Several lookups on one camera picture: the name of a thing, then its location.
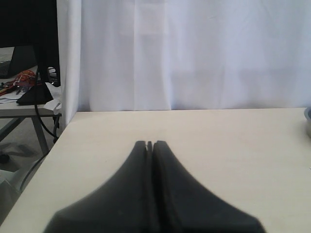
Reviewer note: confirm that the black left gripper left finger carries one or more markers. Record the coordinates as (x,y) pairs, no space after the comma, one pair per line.
(123,204)

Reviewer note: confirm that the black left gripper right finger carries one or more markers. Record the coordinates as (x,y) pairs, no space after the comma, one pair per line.
(186,206)

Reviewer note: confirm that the white crumpled paper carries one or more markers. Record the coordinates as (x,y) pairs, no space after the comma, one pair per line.
(55,104)

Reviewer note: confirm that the grey side table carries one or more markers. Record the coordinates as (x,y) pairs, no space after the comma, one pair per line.
(22,114)

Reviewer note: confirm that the stainless steel bowl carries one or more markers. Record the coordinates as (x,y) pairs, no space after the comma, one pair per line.
(307,114)

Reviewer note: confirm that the orange red tools pile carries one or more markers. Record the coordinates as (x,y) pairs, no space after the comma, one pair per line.
(22,83)

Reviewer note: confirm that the black monitor stand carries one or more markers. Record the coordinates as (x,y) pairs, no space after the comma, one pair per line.
(30,27)

